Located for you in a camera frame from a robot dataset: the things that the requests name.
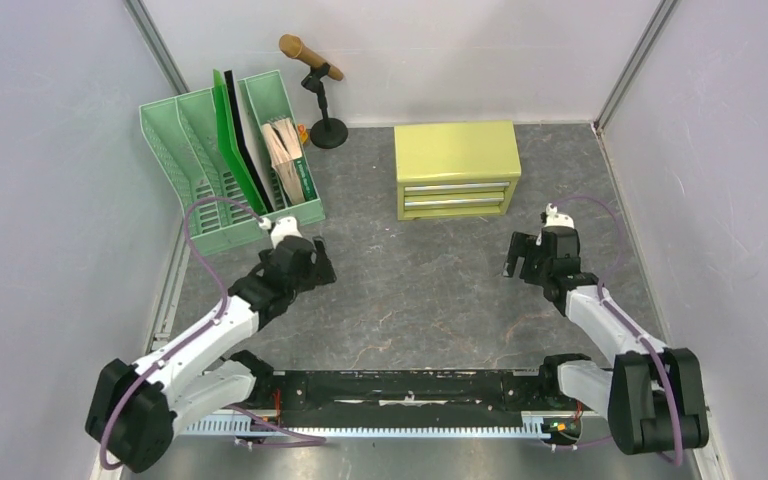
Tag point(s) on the brown microphone on stand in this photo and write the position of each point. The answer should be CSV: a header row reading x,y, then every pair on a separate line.
x,y
328,132

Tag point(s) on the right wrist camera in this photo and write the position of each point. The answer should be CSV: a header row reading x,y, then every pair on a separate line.
x,y
552,217

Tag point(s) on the small orange object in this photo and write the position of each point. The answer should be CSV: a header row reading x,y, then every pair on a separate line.
x,y
303,134

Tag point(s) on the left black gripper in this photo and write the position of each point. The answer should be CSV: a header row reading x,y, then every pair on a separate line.
x,y
322,272

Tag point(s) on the mint green file organizer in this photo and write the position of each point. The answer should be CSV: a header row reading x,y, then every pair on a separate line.
x,y
182,133

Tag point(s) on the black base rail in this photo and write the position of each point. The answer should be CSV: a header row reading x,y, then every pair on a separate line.
x,y
404,398

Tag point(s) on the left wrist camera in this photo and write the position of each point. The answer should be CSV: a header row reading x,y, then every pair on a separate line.
x,y
279,229

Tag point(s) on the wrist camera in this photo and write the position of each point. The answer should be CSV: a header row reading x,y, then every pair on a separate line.
x,y
279,229
552,217

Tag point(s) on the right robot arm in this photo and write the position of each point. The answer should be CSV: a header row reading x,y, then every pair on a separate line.
x,y
652,397

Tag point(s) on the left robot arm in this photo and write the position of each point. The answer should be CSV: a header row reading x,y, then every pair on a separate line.
x,y
139,408

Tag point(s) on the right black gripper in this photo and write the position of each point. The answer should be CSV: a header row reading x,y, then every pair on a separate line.
x,y
516,246

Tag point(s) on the green plastic folder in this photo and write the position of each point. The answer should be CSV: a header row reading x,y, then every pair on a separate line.
x,y
228,145

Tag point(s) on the yellow-green drawer chest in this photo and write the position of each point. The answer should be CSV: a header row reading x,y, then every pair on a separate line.
x,y
456,169

